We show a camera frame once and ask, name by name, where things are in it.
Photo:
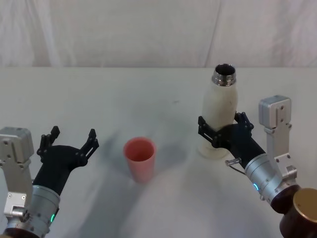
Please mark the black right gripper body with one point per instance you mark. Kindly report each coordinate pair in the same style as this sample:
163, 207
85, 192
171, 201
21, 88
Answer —
240, 143

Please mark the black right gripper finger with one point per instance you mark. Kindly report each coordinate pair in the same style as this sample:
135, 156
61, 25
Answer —
245, 122
208, 131

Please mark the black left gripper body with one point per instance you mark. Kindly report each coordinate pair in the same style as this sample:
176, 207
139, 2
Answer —
57, 163

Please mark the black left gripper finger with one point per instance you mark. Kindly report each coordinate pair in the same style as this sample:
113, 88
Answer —
45, 143
89, 146

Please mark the cream vacuum bottle steel neck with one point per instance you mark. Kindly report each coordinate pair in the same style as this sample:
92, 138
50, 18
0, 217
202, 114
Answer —
219, 104

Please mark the white table cloth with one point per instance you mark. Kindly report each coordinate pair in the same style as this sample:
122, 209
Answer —
74, 99

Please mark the pink cup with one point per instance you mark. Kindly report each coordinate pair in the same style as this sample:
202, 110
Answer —
141, 168

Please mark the white wrinkled backdrop cloth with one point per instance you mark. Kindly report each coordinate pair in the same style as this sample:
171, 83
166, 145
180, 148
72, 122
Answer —
123, 32

